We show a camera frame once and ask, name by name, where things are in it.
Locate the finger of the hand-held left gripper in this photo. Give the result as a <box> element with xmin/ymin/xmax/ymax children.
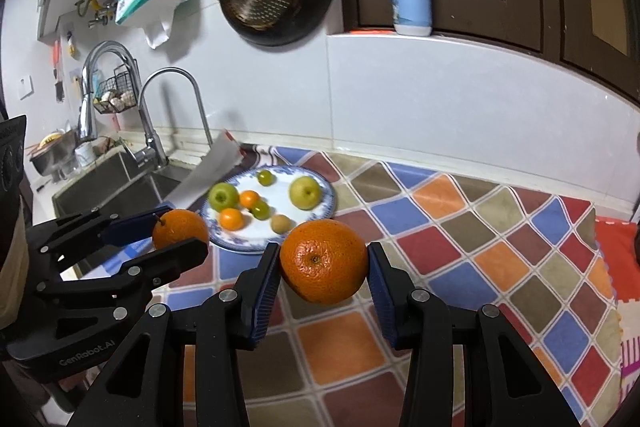
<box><xmin>30</xmin><ymin>238</ymin><xmax>210</xmax><ymax>339</ymax></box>
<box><xmin>25</xmin><ymin>204</ymin><xmax>174</xmax><ymax>259</ymax></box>

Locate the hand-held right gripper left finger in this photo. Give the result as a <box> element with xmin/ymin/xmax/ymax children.
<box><xmin>65</xmin><ymin>242</ymin><xmax>281</xmax><ymax>427</ymax></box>

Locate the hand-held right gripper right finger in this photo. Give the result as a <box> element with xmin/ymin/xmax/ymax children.
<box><xmin>367</xmin><ymin>241</ymin><xmax>584</xmax><ymax>427</ymax></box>

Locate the orange with stem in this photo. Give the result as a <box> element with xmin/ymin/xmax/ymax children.
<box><xmin>152</xmin><ymin>209</ymin><xmax>209</xmax><ymax>251</ymax></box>

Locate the large orange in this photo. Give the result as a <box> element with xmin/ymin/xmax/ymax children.
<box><xmin>279</xmin><ymin>219</ymin><xmax>369</xmax><ymax>306</ymax></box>

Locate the blue rimmed white plate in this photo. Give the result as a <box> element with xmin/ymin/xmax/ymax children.
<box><xmin>199</xmin><ymin>165</ymin><xmax>336</xmax><ymax>254</ymax></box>

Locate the steel sink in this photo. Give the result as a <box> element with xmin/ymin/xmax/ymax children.
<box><xmin>52</xmin><ymin>151</ymin><xmax>192</xmax><ymax>229</ymax></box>

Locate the beige cloth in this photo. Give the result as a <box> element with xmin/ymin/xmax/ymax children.
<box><xmin>0</xmin><ymin>206</ymin><xmax>29</xmax><ymax>331</ymax></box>

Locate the steel bowl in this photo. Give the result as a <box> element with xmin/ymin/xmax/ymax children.
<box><xmin>30</xmin><ymin>133</ymin><xmax>77</xmax><ymax>176</ymax></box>

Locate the yellow green apple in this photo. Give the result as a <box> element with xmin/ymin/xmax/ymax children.
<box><xmin>289</xmin><ymin>176</ymin><xmax>322</xmax><ymax>210</ymax></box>

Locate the chrome pull-down faucet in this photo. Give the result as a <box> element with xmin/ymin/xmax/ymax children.
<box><xmin>76</xmin><ymin>40</ymin><xmax>141</xmax><ymax>144</ymax></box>

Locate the colourful checkered mat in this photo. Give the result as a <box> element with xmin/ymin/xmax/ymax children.
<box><xmin>150</xmin><ymin>144</ymin><xmax>640</xmax><ymax>427</ymax></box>

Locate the chrome gooseneck faucet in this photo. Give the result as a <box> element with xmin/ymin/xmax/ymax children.
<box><xmin>137</xmin><ymin>67</ymin><xmax>214</xmax><ymax>171</ymax></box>

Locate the white plastic bag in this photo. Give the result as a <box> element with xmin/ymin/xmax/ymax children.
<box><xmin>142</xmin><ymin>0</ymin><xmax>189</xmax><ymax>49</ymax></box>

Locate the orange foam mat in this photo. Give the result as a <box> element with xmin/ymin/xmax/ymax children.
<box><xmin>594</xmin><ymin>216</ymin><xmax>640</xmax><ymax>304</ymax></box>

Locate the pink striped white mat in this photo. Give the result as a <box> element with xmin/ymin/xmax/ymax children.
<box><xmin>619</xmin><ymin>301</ymin><xmax>640</xmax><ymax>390</ymax></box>

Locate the black wire basket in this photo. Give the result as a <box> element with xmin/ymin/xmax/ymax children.
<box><xmin>92</xmin><ymin>64</ymin><xmax>140</xmax><ymax>114</ymax></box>

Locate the dark brown window frame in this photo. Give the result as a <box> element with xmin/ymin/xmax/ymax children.
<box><xmin>334</xmin><ymin>0</ymin><xmax>640</xmax><ymax>104</ymax></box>

